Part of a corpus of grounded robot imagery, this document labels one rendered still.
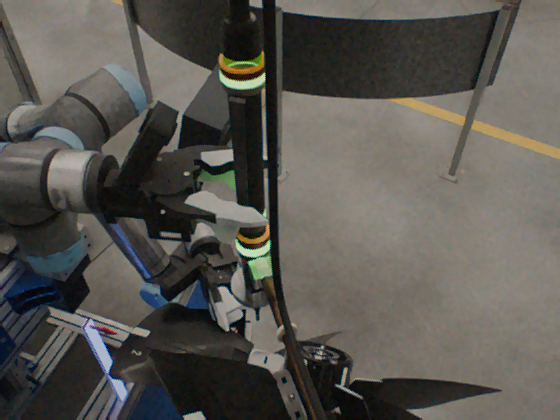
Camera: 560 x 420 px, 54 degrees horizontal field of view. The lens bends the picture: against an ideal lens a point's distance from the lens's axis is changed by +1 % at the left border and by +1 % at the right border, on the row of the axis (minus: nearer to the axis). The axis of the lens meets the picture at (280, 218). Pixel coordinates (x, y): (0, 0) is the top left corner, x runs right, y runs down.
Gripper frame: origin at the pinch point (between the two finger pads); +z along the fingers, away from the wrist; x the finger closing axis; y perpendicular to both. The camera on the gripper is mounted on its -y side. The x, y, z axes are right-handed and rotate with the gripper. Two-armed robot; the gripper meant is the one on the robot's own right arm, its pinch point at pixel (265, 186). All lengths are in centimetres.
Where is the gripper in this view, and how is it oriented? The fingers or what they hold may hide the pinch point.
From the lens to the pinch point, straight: 61.5
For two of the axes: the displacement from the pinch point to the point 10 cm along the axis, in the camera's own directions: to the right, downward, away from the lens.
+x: -1.2, 7.4, -6.7
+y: -0.1, 6.7, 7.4
